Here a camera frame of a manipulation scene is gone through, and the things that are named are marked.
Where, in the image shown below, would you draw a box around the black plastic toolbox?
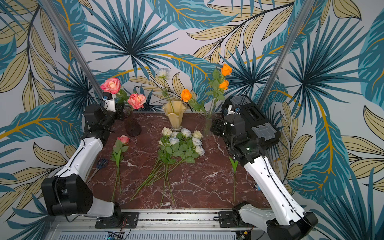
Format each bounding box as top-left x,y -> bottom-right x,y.
222,95 -> 281,150

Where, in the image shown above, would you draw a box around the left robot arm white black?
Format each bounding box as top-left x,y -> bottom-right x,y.
41,104 -> 124,218

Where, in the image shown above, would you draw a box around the blue handled scissors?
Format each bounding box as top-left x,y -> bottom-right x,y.
87,159 -> 109,184

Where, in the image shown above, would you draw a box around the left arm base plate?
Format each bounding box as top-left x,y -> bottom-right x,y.
95,212 -> 139,229

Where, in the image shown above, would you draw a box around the aluminium front rail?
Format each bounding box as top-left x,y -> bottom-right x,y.
45,209 -> 269,240

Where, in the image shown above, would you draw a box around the white rose bunch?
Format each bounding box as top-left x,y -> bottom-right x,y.
131,127 -> 205,203

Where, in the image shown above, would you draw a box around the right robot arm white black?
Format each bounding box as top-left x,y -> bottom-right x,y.
210,114 -> 318,240

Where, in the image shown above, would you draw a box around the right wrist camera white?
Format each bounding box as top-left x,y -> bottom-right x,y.
223,105 -> 236,116

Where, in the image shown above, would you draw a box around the dark purple glass vase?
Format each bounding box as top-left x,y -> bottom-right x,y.
123,106 -> 142,137

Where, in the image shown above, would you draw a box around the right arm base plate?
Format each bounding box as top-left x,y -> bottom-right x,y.
214,211 -> 254,228

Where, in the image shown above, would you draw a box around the cream yellow fluted vase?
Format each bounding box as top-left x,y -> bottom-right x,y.
163,101 -> 187,131

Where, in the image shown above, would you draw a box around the clear glass vase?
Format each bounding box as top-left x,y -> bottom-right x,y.
203,111 -> 217,138

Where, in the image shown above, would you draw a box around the orange rose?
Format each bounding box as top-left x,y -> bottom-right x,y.
211,80 -> 229,112
212,64 -> 233,81
181,89 -> 207,113

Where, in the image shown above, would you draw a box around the pink rose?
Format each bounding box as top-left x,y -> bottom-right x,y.
111,135 -> 130,201
124,94 -> 147,115
101,78 -> 128,104

